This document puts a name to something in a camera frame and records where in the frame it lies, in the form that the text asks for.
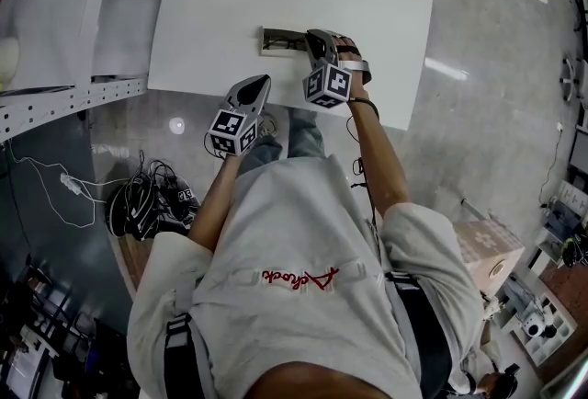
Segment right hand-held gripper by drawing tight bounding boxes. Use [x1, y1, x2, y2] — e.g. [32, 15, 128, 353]
[301, 28, 355, 108]

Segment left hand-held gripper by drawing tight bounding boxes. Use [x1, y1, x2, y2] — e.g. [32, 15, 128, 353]
[205, 74, 273, 157]

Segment black eyeglasses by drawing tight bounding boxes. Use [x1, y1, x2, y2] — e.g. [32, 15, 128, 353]
[258, 25, 311, 58]

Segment person's right forearm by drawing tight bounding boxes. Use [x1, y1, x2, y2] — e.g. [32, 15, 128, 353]
[345, 84, 412, 217]

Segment person's left forearm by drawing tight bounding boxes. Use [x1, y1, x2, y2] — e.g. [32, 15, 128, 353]
[187, 150, 245, 252]

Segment person's right hand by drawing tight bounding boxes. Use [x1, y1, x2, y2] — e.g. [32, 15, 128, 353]
[332, 35, 373, 88]

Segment person's grey shoe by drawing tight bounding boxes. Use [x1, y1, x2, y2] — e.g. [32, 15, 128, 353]
[255, 110, 280, 141]

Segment person's blue jeans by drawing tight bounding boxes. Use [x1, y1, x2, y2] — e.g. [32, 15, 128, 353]
[238, 107, 327, 176]

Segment white metal shelf rack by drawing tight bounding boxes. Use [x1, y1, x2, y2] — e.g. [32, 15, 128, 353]
[0, 0, 194, 143]

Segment white power strip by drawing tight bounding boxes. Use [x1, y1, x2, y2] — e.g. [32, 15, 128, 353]
[59, 172, 88, 197]

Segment operator in white clothes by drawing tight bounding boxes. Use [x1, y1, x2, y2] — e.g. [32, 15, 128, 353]
[125, 153, 484, 399]

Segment white office chair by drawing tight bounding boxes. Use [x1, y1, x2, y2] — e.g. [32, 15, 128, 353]
[560, 56, 588, 105]

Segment pink checkered box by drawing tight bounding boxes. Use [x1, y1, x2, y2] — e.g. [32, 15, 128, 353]
[451, 219, 526, 298]

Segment person's head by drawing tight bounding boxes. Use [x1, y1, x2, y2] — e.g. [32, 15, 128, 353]
[249, 361, 406, 399]

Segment white cubby shelf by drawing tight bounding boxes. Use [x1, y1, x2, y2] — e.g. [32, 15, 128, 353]
[500, 291, 578, 367]

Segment white hand strap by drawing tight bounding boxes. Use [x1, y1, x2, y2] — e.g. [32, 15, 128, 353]
[338, 60, 372, 85]

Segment black-framed eyeglasses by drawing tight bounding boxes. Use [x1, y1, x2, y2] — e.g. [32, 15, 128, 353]
[265, 37, 308, 51]

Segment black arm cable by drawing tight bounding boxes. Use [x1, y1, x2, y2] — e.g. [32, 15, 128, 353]
[345, 97, 383, 229]

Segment black cable bundle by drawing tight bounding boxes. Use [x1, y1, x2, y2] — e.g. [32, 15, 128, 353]
[107, 150, 202, 244]

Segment cream jug yellow handle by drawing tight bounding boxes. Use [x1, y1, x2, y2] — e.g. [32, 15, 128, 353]
[0, 35, 21, 86]

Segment black grey harness strap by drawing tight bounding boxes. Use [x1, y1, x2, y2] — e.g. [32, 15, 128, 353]
[162, 313, 204, 399]
[385, 269, 454, 399]

